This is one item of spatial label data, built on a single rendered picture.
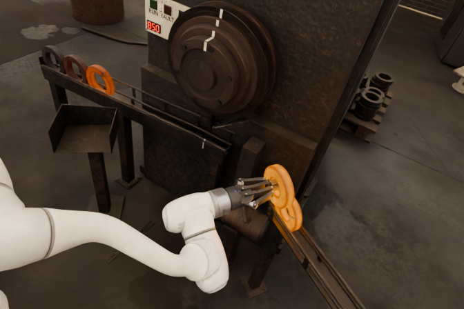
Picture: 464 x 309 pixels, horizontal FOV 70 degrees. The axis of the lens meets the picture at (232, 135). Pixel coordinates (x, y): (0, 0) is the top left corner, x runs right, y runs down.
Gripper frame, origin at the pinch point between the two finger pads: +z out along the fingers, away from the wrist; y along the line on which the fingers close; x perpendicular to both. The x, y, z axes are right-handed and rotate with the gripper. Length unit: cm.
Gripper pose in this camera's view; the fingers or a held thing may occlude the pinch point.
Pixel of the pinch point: (278, 183)
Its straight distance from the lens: 118.4
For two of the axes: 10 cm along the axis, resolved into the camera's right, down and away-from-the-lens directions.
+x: 1.1, -7.3, -6.8
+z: 9.0, -2.1, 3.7
